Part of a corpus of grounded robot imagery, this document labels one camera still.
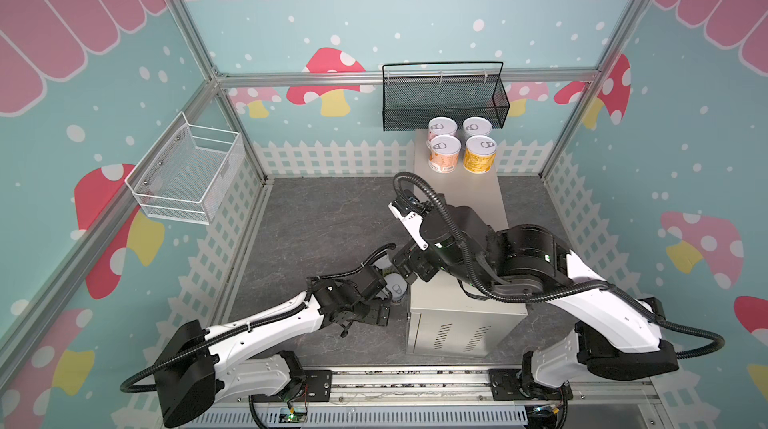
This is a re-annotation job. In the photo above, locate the yellow label can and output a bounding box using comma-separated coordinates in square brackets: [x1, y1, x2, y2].
[463, 135, 497, 174]

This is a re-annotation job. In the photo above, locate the pink label can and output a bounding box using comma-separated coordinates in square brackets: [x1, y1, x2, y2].
[427, 117, 458, 143]

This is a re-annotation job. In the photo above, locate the blue label can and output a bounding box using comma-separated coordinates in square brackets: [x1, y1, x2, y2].
[461, 117, 493, 141]

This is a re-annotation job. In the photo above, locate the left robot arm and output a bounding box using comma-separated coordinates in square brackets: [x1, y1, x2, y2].
[120, 243, 395, 428]

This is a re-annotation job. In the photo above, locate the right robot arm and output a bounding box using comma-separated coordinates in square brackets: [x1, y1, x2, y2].
[390, 172, 725, 393]

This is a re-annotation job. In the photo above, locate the beige metal cabinet counter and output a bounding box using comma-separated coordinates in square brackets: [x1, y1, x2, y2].
[406, 130, 528, 359]

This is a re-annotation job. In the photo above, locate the can beside cabinet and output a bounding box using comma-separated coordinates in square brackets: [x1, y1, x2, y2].
[385, 273, 409, 304]

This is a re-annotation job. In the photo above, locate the green circuit board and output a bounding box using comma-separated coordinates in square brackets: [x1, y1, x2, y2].
[279, 408, 308, 424]

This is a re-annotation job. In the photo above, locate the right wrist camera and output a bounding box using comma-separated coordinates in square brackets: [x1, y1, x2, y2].
[388, 189, 432, 251]

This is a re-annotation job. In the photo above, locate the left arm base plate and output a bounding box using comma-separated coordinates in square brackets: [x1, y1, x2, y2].
[253, 370, 333, 403]

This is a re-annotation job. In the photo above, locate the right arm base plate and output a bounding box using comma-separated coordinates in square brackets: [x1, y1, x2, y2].
[488, 368, 573, 402]

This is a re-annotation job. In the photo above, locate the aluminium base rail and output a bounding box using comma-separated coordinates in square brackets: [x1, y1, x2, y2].
[187, 366, 673, 428]

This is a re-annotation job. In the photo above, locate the black mesh wall basket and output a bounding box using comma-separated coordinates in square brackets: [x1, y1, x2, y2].
[381, 61, 510, 132]

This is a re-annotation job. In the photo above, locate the white wire wall basket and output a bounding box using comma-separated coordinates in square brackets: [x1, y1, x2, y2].
[125, 113, 246, 225]

